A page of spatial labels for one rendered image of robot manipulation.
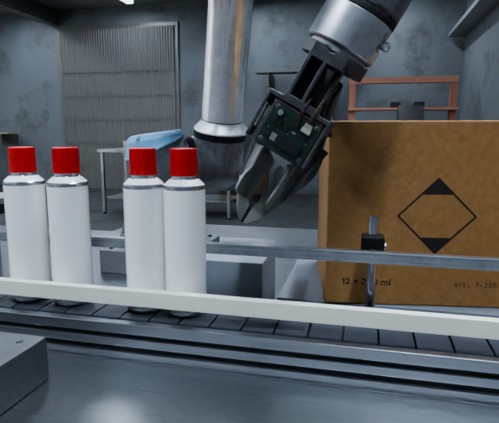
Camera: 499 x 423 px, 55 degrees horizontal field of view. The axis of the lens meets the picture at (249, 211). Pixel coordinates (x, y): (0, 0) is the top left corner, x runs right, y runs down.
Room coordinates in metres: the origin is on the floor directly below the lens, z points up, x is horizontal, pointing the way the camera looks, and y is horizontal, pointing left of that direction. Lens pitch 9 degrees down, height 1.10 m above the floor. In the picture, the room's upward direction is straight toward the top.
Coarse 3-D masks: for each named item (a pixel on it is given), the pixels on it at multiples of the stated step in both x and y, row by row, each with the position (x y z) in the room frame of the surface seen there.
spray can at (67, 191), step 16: (64, 160) 0.61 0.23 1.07; (64, 176) 0.61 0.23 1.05; (80, 176) 0.62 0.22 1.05; (48, 192) 0.60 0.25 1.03; (64, 192) 0.60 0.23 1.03; (80, 192) 0.61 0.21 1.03; (48, 208) 0.61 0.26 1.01; (64, 208) 0.60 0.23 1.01; (80, 208) 0.61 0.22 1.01; (64, 224) 0.60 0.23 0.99; (80, 224) 0.60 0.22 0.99; (64, 240) 0.60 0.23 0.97; (80, 240) 0.60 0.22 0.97; (64, 256) 0.60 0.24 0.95; (80, 256) 0.60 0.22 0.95; (64, 272) 0.60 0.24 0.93; (80, 272) 0.60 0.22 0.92; (64, 304) 0.60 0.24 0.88; (80, 304) 0.60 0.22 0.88
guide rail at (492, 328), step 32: (0, 288) 0.60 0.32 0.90; (32, 288) 0.59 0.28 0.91; (64, 288) 0.58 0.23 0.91; (96, 288) 0.57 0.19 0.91; (128, 288) 0.57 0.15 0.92; (288, 320) 0.51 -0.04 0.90; (320, 320) 0.50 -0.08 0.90; (352, 320) 0.49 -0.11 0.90; (384, 320) 0.49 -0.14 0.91; (416, 320) 0.48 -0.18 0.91; (448, 320) 0.47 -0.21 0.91; (480, 320) 0.47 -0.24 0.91
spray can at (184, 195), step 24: (192, 168) 0.57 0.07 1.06; (168, 192) 0.56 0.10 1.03; (192, 192) 0.56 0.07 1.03; (168, 216) 0.56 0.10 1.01; (192, 216) 0.56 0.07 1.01; (168, 240) 0.57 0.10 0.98; (192, 240) 0.56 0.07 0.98; (168, 264) 0.57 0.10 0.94; (192, 264) 0.56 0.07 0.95; (168, 288) 0.57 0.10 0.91; (192, 288) 0.56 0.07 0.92; (168, 312) 0.57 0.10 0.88; (192, 312) 0.56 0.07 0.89
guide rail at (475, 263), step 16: (0, 240) 0.68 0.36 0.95; (96, 240) 0.65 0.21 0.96; (112, 240) 0.64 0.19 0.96; (256, 256) 0.59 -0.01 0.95; (272, 256) 0.59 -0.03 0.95; (288, 256) 0.58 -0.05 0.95; (304, 256) 0.58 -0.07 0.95; (320, 256) 0.57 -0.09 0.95; (336, 256) 0.57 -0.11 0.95; (352, 256) 0.56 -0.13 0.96; (368, 256) 0.56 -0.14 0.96; (384, 256) 0.56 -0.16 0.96; (400, 256) 0.55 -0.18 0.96; (416, 256) 0.55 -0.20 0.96; (432, 256) 0.54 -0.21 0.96; (448, 256) 0.54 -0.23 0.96; (464, 256) 0.54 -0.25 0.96; (480, 256) 0.54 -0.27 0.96
